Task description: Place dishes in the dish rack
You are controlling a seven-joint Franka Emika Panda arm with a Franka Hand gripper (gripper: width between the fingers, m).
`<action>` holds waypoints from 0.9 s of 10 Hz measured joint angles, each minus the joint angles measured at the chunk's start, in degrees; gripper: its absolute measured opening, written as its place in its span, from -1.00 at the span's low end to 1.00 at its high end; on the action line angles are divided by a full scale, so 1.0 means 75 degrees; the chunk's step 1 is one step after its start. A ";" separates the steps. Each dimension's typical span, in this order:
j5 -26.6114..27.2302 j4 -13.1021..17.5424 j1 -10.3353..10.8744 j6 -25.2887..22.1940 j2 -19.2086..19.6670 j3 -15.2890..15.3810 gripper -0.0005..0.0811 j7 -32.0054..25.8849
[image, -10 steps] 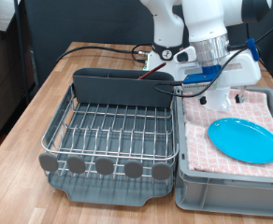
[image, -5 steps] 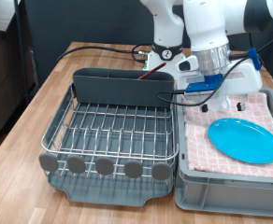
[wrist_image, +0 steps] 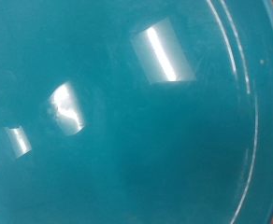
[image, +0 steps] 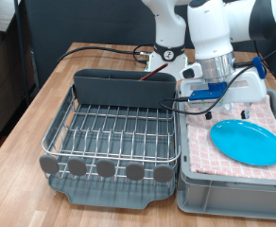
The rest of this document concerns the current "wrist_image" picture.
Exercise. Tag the blue plate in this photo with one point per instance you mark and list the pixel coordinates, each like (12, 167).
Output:
(136, 124)

